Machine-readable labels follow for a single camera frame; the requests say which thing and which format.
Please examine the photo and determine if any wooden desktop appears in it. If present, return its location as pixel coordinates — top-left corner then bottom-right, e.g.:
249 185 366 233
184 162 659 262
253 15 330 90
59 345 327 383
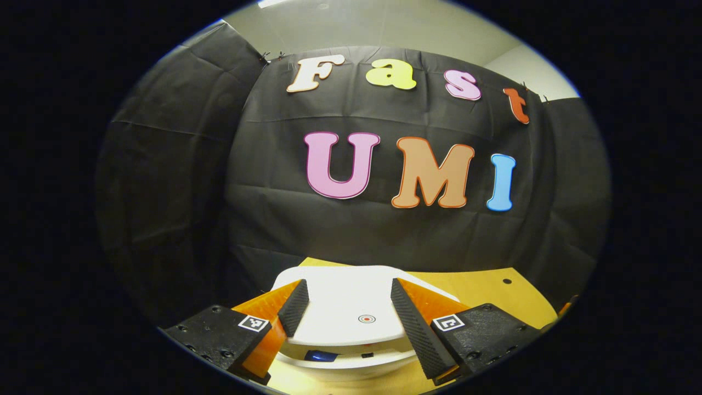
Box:
266 257 560 395

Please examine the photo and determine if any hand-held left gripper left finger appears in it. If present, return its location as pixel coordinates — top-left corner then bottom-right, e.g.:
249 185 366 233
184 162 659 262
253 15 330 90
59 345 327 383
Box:
163 279 310 385

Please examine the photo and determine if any white desktop garbage bin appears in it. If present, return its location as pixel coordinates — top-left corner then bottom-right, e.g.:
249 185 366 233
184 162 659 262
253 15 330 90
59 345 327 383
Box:
271 266 461 382

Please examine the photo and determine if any black backdrop cloth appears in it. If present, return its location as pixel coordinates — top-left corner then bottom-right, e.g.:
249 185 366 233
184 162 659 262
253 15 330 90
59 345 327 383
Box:
96 19 612 330

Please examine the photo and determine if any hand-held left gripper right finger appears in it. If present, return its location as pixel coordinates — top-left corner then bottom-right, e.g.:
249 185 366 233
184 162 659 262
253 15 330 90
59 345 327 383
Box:
390 278 544 386

